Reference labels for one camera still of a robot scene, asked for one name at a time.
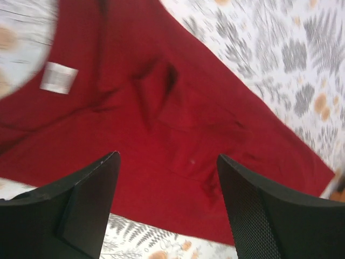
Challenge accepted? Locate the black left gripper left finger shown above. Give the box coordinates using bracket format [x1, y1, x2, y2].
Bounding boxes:
[1, 152, 120, 258]

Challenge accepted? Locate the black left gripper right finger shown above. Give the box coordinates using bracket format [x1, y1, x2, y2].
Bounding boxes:
[217, 154, 344, 259]

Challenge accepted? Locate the dark red t-shirt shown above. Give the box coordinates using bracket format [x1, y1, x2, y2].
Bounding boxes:
[1, 1, 334, 244]

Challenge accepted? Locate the floral patterned table mat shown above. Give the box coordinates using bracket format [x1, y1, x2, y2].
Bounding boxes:
[1, 1, 344, 258]

